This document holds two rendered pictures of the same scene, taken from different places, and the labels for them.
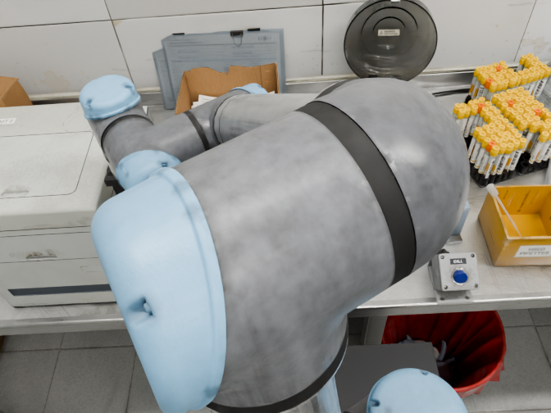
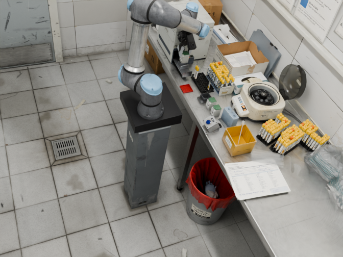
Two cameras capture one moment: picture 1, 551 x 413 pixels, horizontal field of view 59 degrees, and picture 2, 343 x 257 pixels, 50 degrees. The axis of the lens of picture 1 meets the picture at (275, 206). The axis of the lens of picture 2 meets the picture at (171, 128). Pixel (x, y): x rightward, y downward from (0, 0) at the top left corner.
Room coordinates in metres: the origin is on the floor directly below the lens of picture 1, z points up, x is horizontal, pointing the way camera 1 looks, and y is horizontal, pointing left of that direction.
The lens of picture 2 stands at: (-0.52, -1.45, 2.47)
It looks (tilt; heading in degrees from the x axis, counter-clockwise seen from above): 48 degrees down; 57
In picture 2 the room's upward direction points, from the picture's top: 11 degrees clockwise
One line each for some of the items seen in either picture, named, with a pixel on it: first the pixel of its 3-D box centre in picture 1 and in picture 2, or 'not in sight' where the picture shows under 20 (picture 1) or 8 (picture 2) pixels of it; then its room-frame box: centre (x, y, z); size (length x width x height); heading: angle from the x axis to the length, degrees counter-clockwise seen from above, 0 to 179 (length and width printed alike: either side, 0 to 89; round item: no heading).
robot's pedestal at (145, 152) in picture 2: not in sight; (144, 161); (0.17, -0.14, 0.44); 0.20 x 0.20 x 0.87; 87
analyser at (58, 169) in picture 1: (73, 206); (185, 32); (0.64, 0.40, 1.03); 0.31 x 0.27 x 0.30; 87
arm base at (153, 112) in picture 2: not in sight; (150, 104); (0.17, -0.14, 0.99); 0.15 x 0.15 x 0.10
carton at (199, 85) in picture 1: (231, 124); (239, 61); (0.93, 0.09, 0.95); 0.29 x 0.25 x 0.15; 177
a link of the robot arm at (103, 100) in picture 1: (118, 120); (191, 13); (0.54, 0.21, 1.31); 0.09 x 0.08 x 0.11; 26
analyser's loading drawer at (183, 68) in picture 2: not in sight; (181, 63); (0.54, 0.21, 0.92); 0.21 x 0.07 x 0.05; 87
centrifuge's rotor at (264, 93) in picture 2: not in sight; (262, 97); (0.86, -0.27, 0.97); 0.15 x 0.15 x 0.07
